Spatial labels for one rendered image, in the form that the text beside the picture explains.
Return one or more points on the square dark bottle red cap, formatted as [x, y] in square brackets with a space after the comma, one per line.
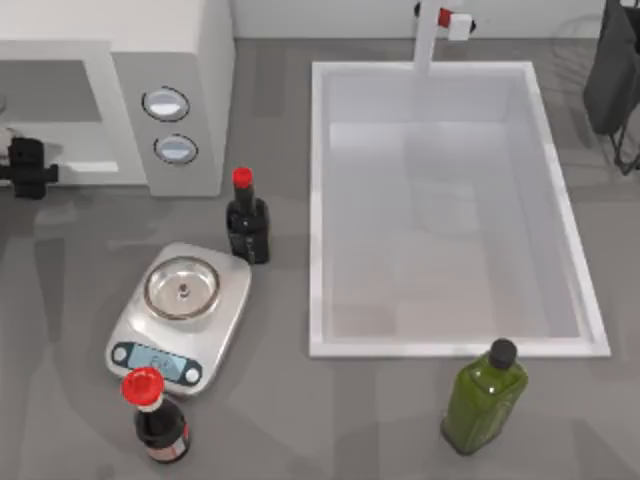
[248, 227]

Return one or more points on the white sink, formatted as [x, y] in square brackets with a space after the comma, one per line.
[440, 225]

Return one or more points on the silver kitchen scale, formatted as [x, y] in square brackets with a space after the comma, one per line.
[180, 320]

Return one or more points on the round grey microwave knob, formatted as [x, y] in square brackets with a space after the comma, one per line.
[175, 149]
[165, 103]

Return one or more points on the pale microwave oven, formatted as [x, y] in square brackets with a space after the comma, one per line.
[205, 100]

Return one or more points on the green bottle black cap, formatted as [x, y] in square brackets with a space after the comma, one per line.
[482, 402]

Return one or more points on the tall white tap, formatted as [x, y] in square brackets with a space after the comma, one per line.
[429, 35]

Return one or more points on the round dark bottle red cap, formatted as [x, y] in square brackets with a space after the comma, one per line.
[162, 425]

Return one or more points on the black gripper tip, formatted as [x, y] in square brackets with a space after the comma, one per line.
[27, 167]

